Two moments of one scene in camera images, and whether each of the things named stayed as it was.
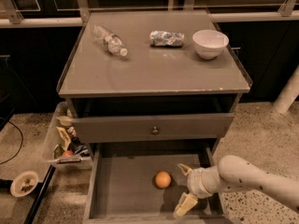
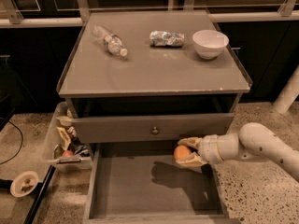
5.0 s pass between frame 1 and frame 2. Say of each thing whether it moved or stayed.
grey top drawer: stayed
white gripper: moved
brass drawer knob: stayed
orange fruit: moved
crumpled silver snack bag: stayed
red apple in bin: stayed
